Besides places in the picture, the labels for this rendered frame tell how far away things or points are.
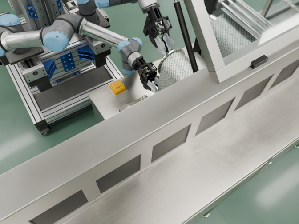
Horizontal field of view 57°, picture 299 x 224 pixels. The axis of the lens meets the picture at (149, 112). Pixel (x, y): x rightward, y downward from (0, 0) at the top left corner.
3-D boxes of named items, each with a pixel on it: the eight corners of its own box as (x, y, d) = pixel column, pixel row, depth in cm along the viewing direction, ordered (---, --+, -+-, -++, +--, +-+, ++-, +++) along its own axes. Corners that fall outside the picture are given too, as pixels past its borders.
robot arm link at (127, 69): (139, 62, 161) (139, 49, 152) (134, 77, 155) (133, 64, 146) (125, 60, 162) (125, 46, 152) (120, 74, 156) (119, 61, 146)
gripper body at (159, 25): (159, 35, 113) (147, 6, 111) (150, 39, 121) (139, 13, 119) (173, 29, 116) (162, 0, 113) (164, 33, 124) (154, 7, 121)
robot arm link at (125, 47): (129, 48, 152) (128, 36, 145) (139, 61, 147) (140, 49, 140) (116, 54, 149) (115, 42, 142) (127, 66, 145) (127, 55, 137)
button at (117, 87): (119, 82, 160) (119, 79, 158) (126, 90, 157) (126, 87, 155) (109, 87, 158) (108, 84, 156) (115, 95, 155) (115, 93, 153)
